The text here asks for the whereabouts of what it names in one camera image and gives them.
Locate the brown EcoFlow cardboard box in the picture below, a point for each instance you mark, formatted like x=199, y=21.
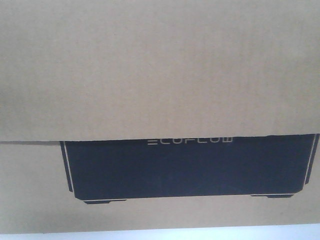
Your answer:
x=138, y=69

